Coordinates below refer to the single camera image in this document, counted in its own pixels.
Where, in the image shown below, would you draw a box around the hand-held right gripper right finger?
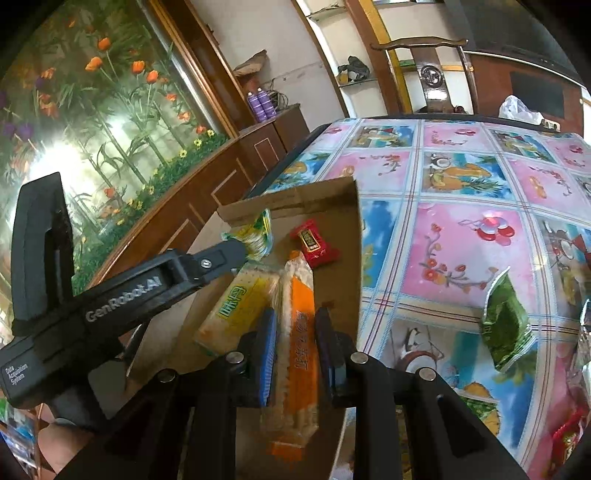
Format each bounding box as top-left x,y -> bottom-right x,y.
315,307 -> 532,480

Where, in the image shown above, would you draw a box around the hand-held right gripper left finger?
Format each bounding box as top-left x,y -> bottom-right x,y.
60,308 -> 280,480

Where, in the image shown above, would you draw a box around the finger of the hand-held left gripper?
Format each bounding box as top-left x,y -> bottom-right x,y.
182,237 -> 250,286

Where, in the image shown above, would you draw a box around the orange cracker packet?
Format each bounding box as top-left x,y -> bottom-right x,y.
261,249 -> 321,460

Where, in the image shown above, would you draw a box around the green and yellow snack packet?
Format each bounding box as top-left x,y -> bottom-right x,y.
222,209 -> 275,261

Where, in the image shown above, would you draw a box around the cardboard box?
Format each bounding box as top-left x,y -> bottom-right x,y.
124,174 -> 363,480

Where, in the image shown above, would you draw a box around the dark green snack packet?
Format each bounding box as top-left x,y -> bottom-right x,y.
480,267 -> 539,374

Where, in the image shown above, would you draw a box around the red and white snack packet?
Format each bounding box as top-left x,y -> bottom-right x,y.
551,408 -> 589,462

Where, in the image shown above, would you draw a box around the silver foil snack packet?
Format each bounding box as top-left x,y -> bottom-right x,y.
566,300 -> 591,416

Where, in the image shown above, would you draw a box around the person's left forearm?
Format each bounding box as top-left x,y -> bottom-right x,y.
37,418 -> 93,476

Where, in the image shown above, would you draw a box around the yellow cracker packet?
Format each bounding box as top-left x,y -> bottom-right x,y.
193,265 -> 282,356

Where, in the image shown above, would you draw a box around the brown wooden cabinet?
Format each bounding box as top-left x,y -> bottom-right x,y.
74,104 -> 311,296

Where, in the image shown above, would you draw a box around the red candy packet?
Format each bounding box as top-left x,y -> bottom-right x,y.
290,219 -> 341,269

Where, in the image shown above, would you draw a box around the brown paper bag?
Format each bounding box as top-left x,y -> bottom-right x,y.
233,50 -> 269,78

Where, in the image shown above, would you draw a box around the white alcove shelf unit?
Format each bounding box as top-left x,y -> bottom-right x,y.
295,0 -> 402,121

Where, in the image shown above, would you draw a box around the dark bag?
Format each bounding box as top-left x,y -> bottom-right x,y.
337,55 -> 371,84

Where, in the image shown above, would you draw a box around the dark wooden chair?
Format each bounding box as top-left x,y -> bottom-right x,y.
370,37 -> 481,115

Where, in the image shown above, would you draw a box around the white plastic bag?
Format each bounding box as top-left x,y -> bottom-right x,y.
499,95 -> 543,124

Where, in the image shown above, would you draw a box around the wooden media cabinet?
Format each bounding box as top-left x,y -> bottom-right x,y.
464,51 -> 585,134

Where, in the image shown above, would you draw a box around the black cables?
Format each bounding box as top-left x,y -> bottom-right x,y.
268,78 -> 289,112

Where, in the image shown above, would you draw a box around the flower wall mural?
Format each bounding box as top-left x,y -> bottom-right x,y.
0,0 -> 232,296

